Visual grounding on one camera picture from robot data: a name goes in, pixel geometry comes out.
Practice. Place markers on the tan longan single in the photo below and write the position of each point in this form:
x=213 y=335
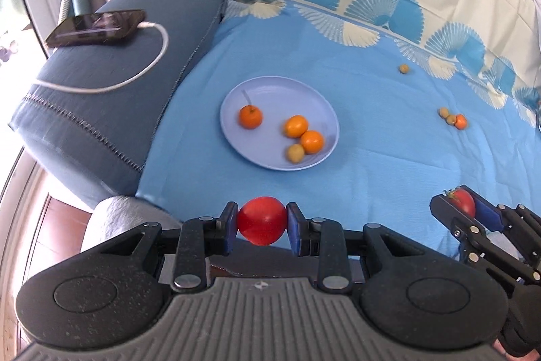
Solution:
x=295 y=153

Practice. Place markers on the light blue plate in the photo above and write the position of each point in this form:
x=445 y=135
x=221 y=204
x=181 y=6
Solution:
x=279 y=98

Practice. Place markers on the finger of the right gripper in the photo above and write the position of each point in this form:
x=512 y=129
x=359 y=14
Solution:
x=463 y=229
x=485 y=213

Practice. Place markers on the grey blanket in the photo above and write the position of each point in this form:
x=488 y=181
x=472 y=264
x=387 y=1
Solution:
x=118 y=214

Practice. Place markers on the large orange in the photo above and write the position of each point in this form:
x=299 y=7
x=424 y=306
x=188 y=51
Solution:
x=312 y=142

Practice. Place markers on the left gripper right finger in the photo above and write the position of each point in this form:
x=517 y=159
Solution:
x=323 y=239

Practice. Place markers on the small orange kumquat round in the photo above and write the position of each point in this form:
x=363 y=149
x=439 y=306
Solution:
x=461 y=122

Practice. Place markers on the red cherry tomato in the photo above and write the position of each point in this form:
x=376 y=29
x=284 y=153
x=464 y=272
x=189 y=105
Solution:
x=262 y=220
x=462 y=200

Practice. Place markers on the orange with stem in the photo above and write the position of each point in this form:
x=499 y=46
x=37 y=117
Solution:
x=249 y=116

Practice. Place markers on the blue patterned bed sheet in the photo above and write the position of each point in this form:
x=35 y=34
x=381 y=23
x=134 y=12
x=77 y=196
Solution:
x=479 y=58

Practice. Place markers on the tan longan far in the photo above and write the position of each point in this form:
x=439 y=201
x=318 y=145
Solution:
x=404 y=69

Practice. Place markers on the oval orange kumquat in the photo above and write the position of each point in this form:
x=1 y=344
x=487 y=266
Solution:
x=295 y=126

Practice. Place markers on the tan longan cluster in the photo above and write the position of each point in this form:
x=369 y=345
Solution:
x=443 y=112
x=451 y=119

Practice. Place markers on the black smartphone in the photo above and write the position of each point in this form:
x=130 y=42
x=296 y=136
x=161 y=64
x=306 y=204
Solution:
x=106 y=28

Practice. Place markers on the tan longan cluster right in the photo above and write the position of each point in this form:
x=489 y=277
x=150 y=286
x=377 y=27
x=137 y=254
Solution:
x=451 y=119

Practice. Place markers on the blue sofa armrest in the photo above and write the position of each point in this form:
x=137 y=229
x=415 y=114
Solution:
x=91 y=120

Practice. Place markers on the tan longan cluster left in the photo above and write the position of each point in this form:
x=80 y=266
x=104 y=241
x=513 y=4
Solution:
x=443 y=112

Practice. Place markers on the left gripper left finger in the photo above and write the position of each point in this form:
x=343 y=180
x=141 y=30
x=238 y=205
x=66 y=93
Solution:
x=200 y=238

